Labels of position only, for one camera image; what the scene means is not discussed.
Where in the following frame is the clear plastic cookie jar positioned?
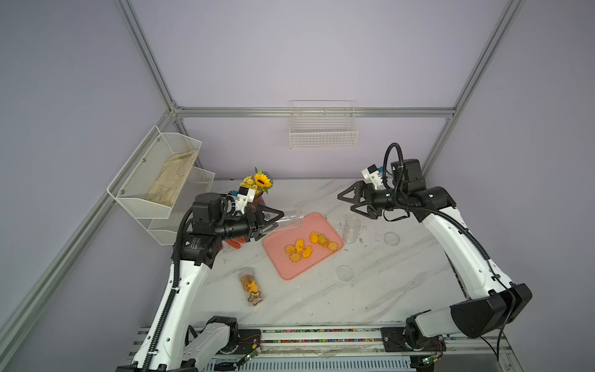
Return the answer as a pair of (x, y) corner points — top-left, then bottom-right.
(342, 216), (361, 244)

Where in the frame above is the clear jar with brown cookies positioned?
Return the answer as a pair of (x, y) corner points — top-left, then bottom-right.
(240, 271), (263, 306)

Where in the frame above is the white wire wall basket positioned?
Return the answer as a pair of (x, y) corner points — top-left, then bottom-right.
(289, 100), (359, 150)

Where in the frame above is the aluminium frame profile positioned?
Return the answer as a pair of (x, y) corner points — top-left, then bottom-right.
(0, 0), (526, 345)

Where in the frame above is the yellow sunflower bouquet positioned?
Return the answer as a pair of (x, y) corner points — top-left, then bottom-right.
(240, 167), (274, 196)

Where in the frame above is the purple ribbed glass vase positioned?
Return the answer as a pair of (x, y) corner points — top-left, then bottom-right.
(253, 192), (266, 206)

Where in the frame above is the clear jar with orange cookies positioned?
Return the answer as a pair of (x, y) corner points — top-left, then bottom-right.
(277, 209), (304, 229)

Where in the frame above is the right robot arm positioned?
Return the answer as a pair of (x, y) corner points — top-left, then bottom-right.
(337, 143), (533, 350)

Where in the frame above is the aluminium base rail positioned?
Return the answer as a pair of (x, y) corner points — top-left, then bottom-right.
(122, 321), (524, 372)

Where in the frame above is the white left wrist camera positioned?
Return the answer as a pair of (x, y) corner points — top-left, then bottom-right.
(232, 187), (256, 215)

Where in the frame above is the red rubber glove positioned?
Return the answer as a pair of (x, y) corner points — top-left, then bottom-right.
(226, 238), (246, 250)

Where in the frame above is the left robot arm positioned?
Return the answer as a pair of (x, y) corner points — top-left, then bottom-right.
(117, 192), (285, 371)

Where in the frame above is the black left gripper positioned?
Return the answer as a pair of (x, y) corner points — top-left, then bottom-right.
(214, 205), (284, 244)

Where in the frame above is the white mesh wall basket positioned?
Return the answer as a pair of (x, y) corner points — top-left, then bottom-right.
(107, 127), (215, 246)

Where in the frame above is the pink plastic tray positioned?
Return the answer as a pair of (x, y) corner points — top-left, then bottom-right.
(263, 212), (344, 281)

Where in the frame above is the beige cloth in basket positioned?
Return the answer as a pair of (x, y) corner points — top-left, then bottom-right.
(146, 150), (198, 207)

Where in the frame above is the clear plastic jar lid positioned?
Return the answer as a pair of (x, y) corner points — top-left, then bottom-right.
(384, 232), (401, 246)

